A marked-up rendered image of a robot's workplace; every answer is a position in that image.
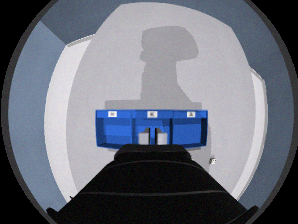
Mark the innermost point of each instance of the blue three-compartment bin tray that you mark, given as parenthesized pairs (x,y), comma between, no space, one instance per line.
(115,128)

